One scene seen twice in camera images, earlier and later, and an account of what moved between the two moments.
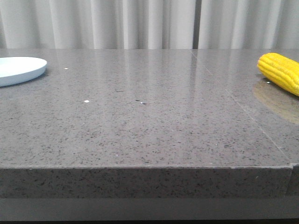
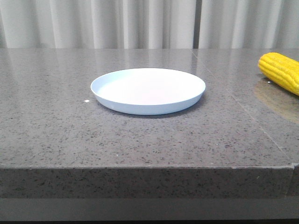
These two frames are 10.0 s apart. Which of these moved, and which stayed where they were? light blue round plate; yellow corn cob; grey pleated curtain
Moved: light blue round plate
Stayed: yellow corn cob; grey pleated curtain
